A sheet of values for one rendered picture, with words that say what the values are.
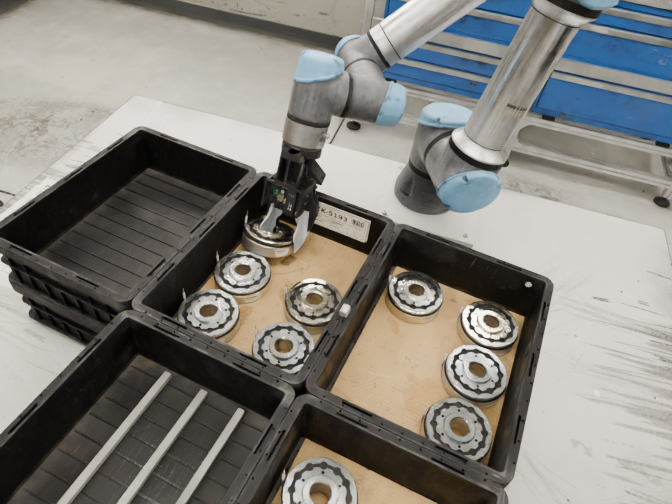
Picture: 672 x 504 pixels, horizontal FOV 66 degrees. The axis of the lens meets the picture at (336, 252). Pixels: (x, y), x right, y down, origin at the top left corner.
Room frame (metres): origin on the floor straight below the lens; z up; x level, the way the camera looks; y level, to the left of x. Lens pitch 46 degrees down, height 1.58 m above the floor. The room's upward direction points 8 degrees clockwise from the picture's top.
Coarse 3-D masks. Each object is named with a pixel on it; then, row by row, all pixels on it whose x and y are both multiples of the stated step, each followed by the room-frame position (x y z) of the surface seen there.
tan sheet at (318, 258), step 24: (264, 216) 0.81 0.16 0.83; (312, 240) 0.76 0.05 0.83; (288, 264) 0.68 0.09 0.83; (312, 264) 0.69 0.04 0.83; (336, 264) 0.70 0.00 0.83; (360, 264) 0.71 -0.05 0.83; (288, 288) 0.62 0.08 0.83; (240, 312) 0.55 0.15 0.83; (264, 312) 0.56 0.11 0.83; (240, 336) 0.50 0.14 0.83; (312, 336) 0.52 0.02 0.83
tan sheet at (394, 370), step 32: (448, 288) 0.68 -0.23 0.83; (384, 320) 0.58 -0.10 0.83; (448, 320) 0.60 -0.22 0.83; (352, 352) 0.50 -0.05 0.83; (384, 352) 0.51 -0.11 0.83; (416, 352) 0.52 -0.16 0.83; (448, 352) 0.53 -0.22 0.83; (512, 352) 0.55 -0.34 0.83; (352, 384) 0.44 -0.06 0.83; (384, 384) 0.45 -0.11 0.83; (416, 384) 0.46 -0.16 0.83; (384, 416) 0.39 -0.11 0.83; (416, 416) 0.40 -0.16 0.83
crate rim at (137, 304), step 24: (240, 192) 0.76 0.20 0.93; (216, 216) 0.68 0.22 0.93; (384, 216) 0.75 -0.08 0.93; (192, 240) 0.62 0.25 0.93; (384, 240) 0.68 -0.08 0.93; (168, 264) 0.56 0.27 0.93; (144, 288) 0.50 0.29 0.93; (144, 312) 0.45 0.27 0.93; (336, 312) 0.50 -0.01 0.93; (192, 336) 0.42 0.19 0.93; (240, 360) 0.40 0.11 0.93; (312, 360) 0.41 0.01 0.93
